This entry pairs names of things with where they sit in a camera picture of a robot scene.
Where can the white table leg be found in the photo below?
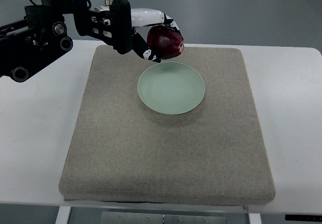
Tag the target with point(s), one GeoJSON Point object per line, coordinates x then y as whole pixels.
{"type": "Point", "coordinates": [63, 215]}
{"type": "Point", "coordinates": [254, 218]}

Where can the red apple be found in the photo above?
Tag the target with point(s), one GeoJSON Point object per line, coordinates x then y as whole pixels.
{"type": "Point", "coordinates": [164, 42]}

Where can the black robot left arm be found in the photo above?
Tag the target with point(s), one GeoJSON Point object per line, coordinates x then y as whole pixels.
{"type": "Point", "coordinates": [40, 38]}

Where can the light green plate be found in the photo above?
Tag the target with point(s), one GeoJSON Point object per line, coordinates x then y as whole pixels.
{"type": "Point", "coordinates": [171, 88]}

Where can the metal bracket under table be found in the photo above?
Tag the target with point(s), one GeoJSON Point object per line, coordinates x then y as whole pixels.
{"type": "Point", "coordinates": [129, 217]}

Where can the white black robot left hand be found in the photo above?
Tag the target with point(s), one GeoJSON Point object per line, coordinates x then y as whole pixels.
{"type": "Point", "coordinates": [148, 17]}

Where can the white table leg left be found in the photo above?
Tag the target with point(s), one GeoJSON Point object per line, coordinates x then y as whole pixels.
{"type": "Point", "coordinates": [63, 215]}

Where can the black device under table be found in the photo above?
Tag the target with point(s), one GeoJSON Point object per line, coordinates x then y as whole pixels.
{"type": "Point", "coordinates": [299, 217]}

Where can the beige fabric cushion mat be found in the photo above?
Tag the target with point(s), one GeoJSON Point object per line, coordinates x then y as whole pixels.
{"type": "Point", "coordinates": [123, 151]}

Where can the white table leg right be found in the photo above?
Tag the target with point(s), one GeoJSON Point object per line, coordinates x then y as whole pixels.
{"type": "Point", "coordinates": [254, 218]}

